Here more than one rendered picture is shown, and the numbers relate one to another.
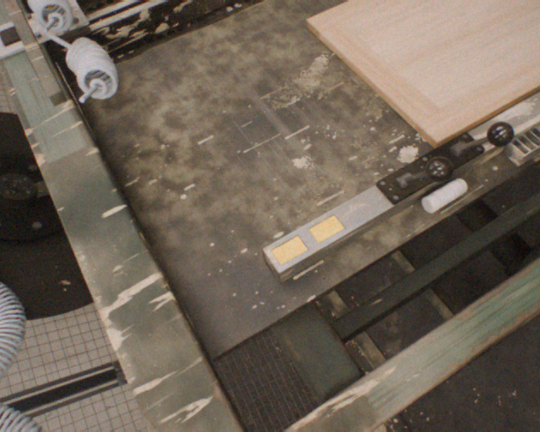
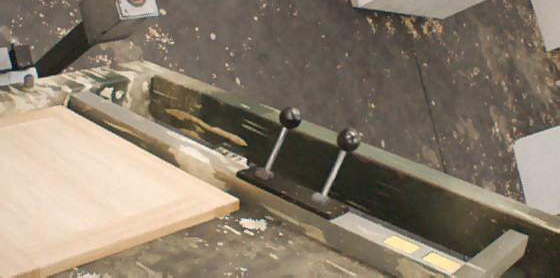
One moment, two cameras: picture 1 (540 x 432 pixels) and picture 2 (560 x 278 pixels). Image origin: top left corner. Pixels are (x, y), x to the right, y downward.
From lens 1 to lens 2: 112 cm
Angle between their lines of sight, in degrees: 86
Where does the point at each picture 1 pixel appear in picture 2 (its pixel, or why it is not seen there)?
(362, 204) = (358, 227)
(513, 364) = not seen: outside the picture
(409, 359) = (486, 199)
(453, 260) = not seen: hidden behind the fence
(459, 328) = (447, 183)
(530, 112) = (193, 148)
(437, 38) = (60, 189)
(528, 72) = (122, 150)
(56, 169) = not seen: outside the picture
